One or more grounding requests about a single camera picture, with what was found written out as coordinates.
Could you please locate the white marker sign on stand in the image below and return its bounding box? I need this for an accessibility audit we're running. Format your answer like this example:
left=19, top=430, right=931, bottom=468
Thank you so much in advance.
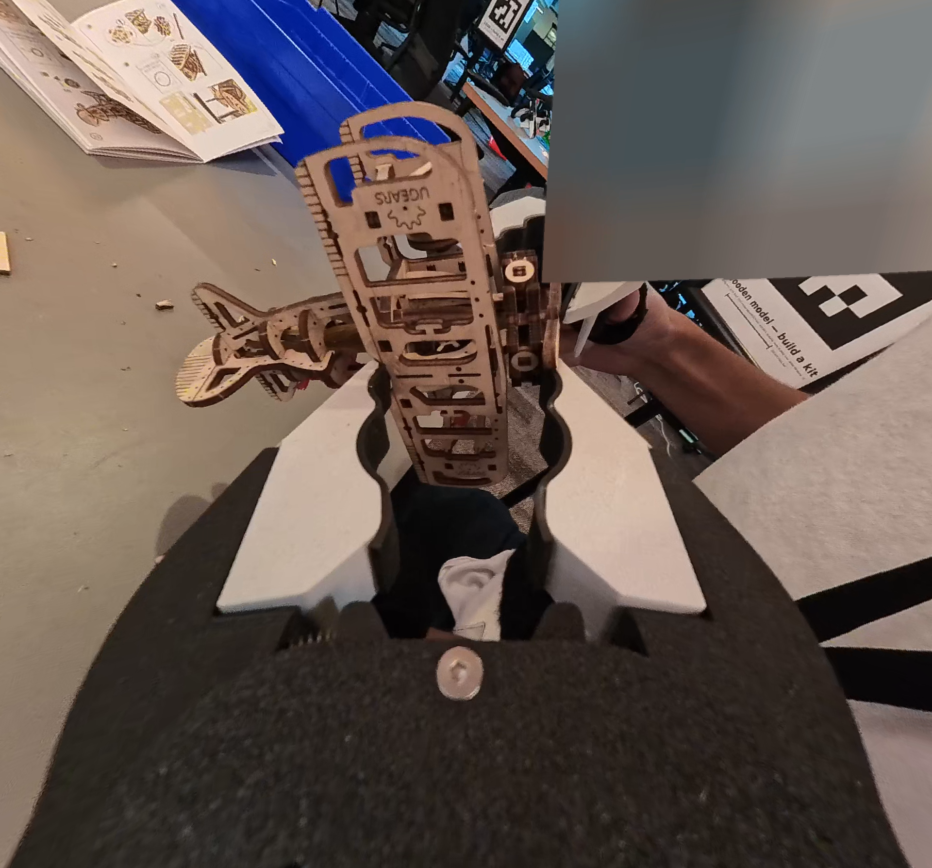
left=702, top=272, right=926, bottom=392

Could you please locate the person's right hand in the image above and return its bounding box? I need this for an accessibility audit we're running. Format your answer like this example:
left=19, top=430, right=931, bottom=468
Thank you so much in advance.
left=582, top=293, right=700, bottom=383

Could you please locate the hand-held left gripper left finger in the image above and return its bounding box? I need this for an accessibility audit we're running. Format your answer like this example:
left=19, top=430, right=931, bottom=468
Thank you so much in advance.
left=216, top=364, right=398, bottom=629

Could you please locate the open instruction booklet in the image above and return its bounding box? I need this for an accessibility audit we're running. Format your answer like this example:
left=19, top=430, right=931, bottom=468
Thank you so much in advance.
left=0, top=0, right=285, bottom=164

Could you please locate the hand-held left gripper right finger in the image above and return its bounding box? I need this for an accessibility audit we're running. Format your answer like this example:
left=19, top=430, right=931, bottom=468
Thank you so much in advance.
left=533, top=360, right=707, bottom=643

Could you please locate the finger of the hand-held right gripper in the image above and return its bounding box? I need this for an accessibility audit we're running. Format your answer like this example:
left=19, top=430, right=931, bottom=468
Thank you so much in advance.
left=489, top=191, right=546, bottom=261
left=564, top=282, right=645, bottom=323

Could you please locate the blue storage bin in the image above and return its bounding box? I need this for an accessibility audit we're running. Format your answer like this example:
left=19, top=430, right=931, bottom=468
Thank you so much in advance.
left=151, top=0, right=452, bottom=171

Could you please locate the person's right forearm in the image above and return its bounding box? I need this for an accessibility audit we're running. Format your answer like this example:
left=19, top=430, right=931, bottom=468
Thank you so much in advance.
left=655, top=333, right=811, bottom=458

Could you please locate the wooden background table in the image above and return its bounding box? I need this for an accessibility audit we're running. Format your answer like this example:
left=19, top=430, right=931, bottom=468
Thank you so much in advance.
left=462, top=82, right=549, bottom=181

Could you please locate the small marker sign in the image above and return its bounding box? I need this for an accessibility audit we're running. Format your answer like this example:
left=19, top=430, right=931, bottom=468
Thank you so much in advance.
left=477, top=0, right=537, bottom=50

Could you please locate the black lanyard strap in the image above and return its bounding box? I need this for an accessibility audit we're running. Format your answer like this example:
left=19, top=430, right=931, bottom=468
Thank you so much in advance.
left=797, top=577, right=932, bottom=712

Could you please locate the wooden biplane model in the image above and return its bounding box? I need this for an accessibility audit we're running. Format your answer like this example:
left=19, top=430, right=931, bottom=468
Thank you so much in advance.
left=175, top=102, right=565, bottom=494

